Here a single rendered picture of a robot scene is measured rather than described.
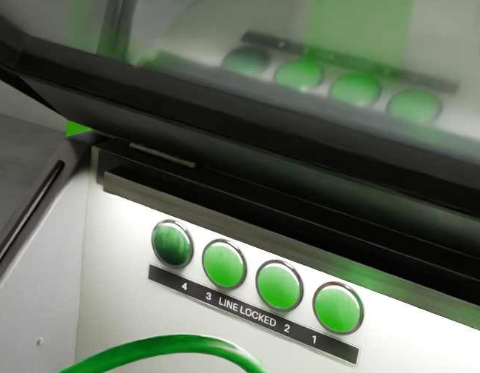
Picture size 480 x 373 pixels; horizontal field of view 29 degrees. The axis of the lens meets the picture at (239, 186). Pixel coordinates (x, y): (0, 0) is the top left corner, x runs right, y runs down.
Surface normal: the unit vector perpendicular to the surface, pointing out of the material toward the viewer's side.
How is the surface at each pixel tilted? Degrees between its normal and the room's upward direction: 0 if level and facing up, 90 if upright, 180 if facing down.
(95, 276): 90
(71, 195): 90
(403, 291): 90
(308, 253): 90
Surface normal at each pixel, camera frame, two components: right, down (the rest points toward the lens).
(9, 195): 0.13, -0.93
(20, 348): 0.85, 0.29
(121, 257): -0.51, 0.25
